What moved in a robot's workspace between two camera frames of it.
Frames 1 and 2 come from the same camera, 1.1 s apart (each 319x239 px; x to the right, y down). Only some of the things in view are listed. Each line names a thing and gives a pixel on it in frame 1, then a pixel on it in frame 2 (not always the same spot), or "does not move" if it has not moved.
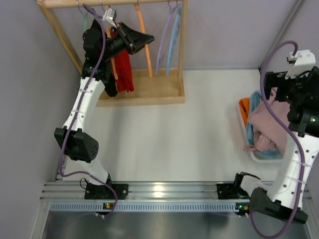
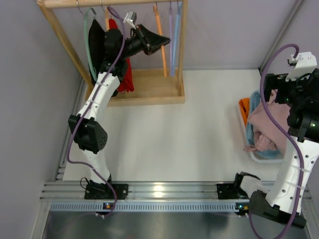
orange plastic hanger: x=143 y=31 -> x=155 y=7
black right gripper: x=269 y=81 does not move
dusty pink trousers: x=269 y=132 does not move
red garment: x=124 y=82 does not move
